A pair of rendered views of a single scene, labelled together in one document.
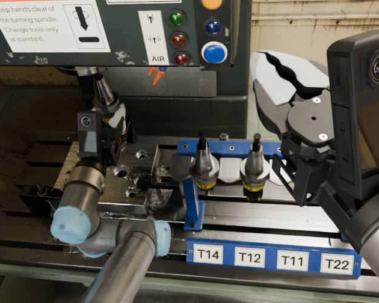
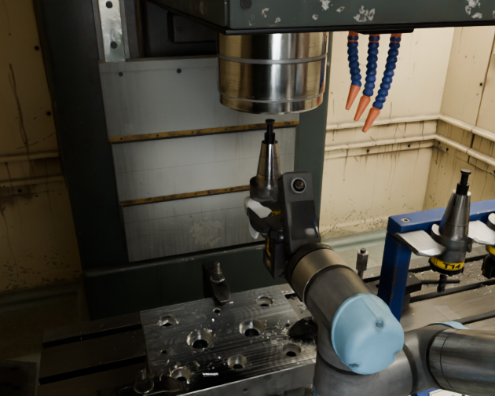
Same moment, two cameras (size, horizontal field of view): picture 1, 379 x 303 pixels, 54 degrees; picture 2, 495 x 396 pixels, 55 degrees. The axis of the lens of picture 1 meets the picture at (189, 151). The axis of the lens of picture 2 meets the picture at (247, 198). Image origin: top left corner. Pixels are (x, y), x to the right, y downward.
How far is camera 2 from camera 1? 0.66 m
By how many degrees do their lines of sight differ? 34
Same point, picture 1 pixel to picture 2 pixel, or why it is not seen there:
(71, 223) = (389, 316)
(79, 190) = (350, 275)
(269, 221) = not seen: hidden behind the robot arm
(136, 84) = (181, 234)
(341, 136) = not seen: outside the picture
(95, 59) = (438, 11)
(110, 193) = (258, 359)
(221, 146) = not seen: hidden behind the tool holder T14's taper
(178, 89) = (240, 232)
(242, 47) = (317, 163)
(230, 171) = (485, 232)
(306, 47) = (339, 185)
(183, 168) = (427, 242)
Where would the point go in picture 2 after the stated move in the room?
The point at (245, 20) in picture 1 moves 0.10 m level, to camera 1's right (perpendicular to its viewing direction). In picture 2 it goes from (321, 127) to (350, 122)
